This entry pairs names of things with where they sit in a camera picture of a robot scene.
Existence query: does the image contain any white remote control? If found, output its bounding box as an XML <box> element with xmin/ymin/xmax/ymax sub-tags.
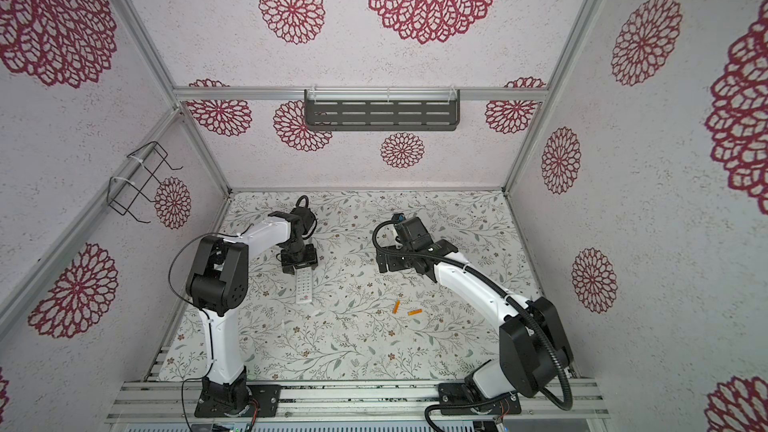
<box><xmin>295</xmin><ymin>268</ymin><xmax>313</xmax><ymax>305</ymax></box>

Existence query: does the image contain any black wire wall rack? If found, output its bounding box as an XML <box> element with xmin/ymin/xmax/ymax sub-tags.
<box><xmin>105</xmin><ymin>141</ymin><xmax>182</xmax><ymax>224</ymax></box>

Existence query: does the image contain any dark grey wall shelf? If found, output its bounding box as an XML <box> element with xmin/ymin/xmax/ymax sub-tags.
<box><xmin>304</xmin><ymin>89</ymin><xmax>461</xmax><ymax>132</ymax></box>

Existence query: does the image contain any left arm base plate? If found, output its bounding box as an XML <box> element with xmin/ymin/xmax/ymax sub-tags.
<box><xmin>194</xmin><ymin>382</ymin><xmax>282</xmax><ymax>418</ymax></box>

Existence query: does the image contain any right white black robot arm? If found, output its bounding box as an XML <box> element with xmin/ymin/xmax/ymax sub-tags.
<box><xmin>372</xmin><ymin>213</ymin><xmax>574</xmax><ymax>411</ymax></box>

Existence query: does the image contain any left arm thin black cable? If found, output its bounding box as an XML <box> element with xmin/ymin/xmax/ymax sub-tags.
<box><xmin>167</xmin><ymin>232</ymin><xmax>241</xmax><ymax>313</ymax></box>

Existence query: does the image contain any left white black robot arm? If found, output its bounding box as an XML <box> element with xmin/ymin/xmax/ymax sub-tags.
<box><xmin>185</xmin><ymin>195</ymin><xmax>318</xmax><ymax>410</ymax></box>

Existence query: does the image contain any aluminium front rail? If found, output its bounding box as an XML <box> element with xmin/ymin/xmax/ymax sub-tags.
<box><xmin>104</xmin><ymin>379</ymin><xmax>610</xmax><ymax>425</ymax></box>

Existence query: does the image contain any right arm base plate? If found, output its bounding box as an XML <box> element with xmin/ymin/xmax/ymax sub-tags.
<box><xmin>437</xmin><ymin>382</ymin><xmax>522</xmax><ymax>417</ymax></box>

